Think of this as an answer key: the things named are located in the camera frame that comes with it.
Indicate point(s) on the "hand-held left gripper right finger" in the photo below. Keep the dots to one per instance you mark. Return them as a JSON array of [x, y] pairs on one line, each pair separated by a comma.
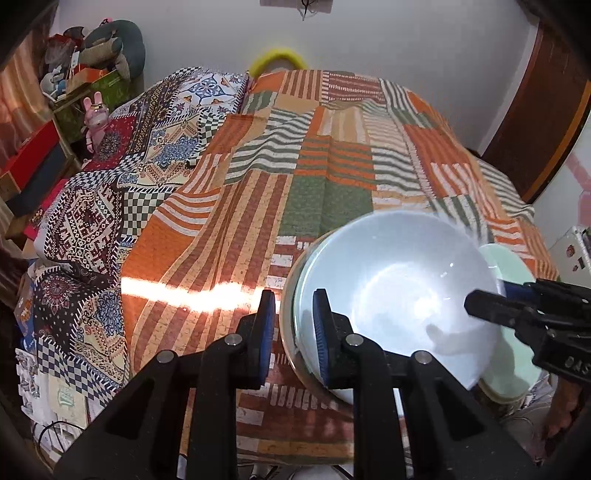
[[321, 337]]

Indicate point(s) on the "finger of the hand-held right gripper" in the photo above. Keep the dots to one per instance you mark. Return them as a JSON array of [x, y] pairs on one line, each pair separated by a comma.
[[517, 290], [489, 307]]

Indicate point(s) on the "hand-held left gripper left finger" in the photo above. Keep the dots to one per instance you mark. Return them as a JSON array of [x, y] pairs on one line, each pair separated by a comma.
[[265, 332]]

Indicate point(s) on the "mint green bowl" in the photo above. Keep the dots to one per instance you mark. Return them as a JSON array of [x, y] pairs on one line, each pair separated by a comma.
[[288, 323]]

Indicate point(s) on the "mint green plate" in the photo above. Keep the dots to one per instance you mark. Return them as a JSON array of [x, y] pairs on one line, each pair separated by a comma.
[[512, 369]]

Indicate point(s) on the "white bowl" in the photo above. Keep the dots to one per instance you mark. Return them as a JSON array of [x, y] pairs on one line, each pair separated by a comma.
[[397, 295]]

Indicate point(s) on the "person's right hand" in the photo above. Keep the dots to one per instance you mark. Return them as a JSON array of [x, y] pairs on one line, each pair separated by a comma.
[[561, 406]]

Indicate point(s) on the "small white fridge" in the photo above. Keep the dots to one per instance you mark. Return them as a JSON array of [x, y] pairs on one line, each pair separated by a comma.
[[572, 254]]

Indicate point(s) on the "grey patterned cloth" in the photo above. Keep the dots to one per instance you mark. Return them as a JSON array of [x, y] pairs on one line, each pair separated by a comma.
[[526, 429]]

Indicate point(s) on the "orange striped patchwork blanket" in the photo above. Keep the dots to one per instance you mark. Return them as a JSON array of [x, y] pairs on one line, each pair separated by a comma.
[[277, 184]]

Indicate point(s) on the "brown wooden door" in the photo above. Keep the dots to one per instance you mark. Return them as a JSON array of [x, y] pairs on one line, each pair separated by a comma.
[[545, 115]]

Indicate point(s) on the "patterned patchwork quilt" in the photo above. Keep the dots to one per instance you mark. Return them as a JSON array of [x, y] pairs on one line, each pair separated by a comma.
[[106, 221]]

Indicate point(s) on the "dark blue box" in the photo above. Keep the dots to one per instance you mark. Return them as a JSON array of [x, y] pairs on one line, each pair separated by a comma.
[[41, 182]]

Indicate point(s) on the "pink bunny toy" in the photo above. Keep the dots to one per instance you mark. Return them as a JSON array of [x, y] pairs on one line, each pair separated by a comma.
[[96, 120]]

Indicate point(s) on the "yellow foam noodle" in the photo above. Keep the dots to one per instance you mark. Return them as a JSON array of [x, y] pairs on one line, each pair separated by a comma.
[[277, 55]]

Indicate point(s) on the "green cardboard box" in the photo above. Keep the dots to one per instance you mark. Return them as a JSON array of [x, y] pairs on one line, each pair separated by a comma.
[[106, 90]]

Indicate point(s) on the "red storage box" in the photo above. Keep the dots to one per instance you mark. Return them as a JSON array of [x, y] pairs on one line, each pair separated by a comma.
[[32, 147]]

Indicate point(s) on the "grey plush toy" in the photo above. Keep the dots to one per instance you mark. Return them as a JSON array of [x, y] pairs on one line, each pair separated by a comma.
[[120, 46]]

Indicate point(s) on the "heap of small toys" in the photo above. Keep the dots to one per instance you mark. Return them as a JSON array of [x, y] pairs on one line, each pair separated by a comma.
[[62, 60]]

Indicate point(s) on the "brown striped curtain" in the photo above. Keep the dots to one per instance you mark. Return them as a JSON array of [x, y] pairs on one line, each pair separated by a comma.
[[18, 92]]

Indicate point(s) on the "small black wall monitor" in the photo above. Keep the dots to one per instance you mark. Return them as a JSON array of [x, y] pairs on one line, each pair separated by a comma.
[[286, 3]]

